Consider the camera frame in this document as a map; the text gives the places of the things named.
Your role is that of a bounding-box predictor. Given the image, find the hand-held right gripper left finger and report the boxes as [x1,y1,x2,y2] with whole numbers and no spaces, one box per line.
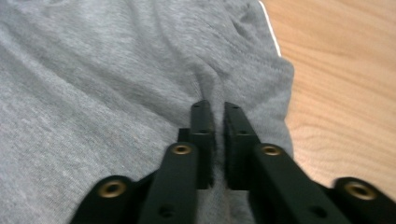
[139,99,217,224]

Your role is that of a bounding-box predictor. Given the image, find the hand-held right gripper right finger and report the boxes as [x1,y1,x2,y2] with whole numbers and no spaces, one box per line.
[223,101,353,224]

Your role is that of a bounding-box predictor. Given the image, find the grey cloth shorts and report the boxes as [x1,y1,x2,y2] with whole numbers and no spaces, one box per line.
[0,0,295,224]

